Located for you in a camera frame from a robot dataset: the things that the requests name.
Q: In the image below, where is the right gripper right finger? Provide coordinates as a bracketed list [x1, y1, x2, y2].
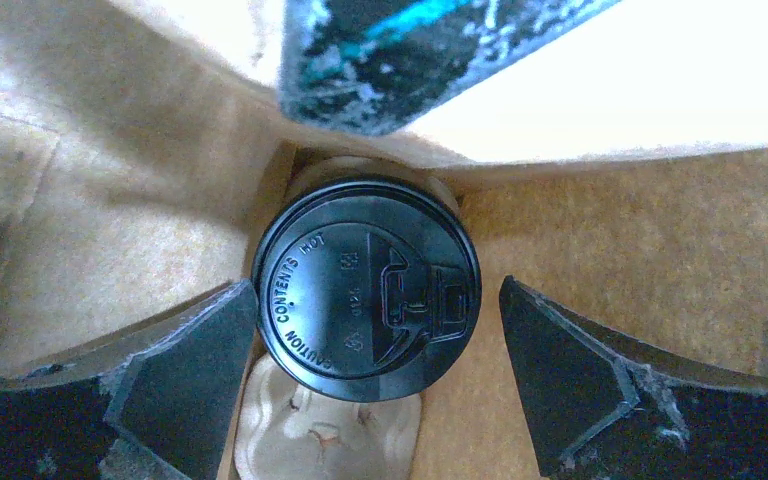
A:
[499, 277, 768, 479]

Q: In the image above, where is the green paper bag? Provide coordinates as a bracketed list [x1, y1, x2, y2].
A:
[0, 1, 768, 479]

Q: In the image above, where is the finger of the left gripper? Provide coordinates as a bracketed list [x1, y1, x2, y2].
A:
[278, 0, 613, 136]

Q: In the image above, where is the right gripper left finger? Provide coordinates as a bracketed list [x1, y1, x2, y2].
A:
[0, 280, 258, 479]

